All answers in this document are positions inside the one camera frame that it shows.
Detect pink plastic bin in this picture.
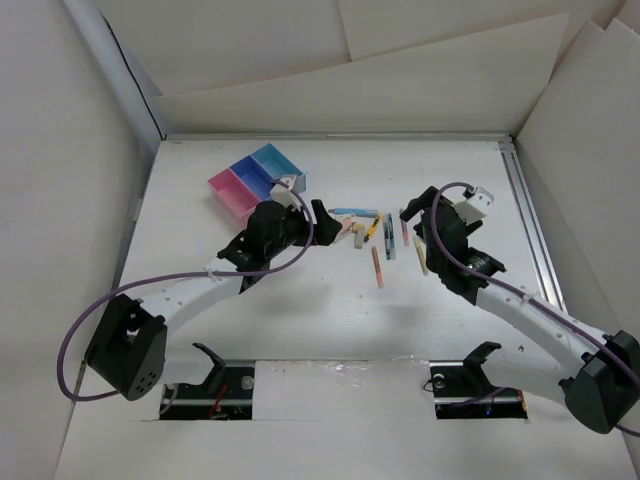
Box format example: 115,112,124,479
208,168,260,228

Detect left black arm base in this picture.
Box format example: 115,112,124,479
159,343,256,421

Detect pink beige eraser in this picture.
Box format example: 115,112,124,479
334,215,355,243

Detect aluminium rail right side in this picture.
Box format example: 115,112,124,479
497,135,566,311

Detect beige eraser block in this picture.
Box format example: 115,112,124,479
353,223,366,249

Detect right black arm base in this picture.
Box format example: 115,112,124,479
422,342,528,420

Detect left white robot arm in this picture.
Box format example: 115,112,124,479
84,200,341,401

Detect cream yellow pen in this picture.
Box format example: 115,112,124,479
412,235,429,276

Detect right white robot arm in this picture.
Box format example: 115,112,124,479
400,183,639,434

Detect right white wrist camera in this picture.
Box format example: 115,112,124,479
453,187,495,225

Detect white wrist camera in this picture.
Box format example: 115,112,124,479
270,175,300,210
453,187,495,225

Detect light blue plastic bin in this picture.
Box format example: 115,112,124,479
250,143,307,193

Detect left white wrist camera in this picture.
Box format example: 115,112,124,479
270,175,300,210

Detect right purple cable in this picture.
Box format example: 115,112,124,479
430,182,640,435

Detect dark blue plastic bin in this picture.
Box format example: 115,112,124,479
230,156,275,201

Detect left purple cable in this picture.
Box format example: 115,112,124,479
56,180,316,402

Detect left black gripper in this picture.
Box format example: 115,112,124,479
265,200,340,260

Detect orange pink pen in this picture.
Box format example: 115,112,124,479
371,246,384,289

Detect purple cable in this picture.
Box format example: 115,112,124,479
56,180,316,402
430,182,640,435

